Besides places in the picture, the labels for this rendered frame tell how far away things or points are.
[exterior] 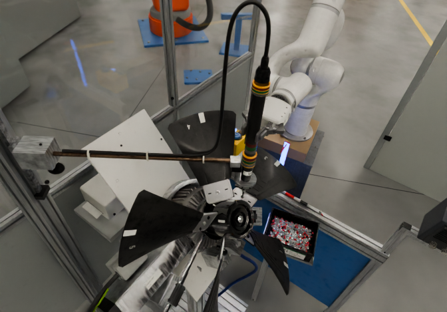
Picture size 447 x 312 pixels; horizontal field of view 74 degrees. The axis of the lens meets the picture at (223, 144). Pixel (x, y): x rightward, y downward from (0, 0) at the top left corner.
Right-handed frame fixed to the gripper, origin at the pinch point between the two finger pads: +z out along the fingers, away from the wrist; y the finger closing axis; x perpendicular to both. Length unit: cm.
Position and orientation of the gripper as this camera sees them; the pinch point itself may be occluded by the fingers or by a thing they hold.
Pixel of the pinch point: (253, 131)
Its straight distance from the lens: 82.4
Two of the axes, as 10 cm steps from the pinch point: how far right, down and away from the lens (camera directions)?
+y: -8.2, -4.3, 3.8
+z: -5.7, 5.5, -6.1
